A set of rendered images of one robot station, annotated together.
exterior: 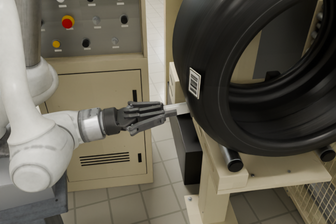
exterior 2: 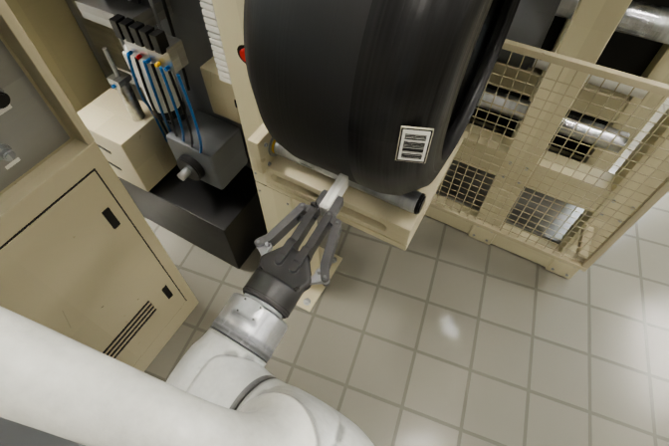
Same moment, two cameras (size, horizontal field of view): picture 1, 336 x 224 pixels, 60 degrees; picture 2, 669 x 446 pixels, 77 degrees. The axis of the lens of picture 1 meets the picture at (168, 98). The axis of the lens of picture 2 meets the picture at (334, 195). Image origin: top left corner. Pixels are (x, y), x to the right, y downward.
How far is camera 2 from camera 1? 50 cm
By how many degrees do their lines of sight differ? 41
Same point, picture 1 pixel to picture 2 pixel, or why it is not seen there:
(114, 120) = (291, 289)
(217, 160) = (383, 213)
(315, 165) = not seen: hidden behind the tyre
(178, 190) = (239, 281)
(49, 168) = not seen: outside the picture
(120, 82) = (73, 216)
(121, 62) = (53, 182)
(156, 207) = not seen: hidden behind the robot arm
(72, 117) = (230, 351)
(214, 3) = not seen: outside the picture
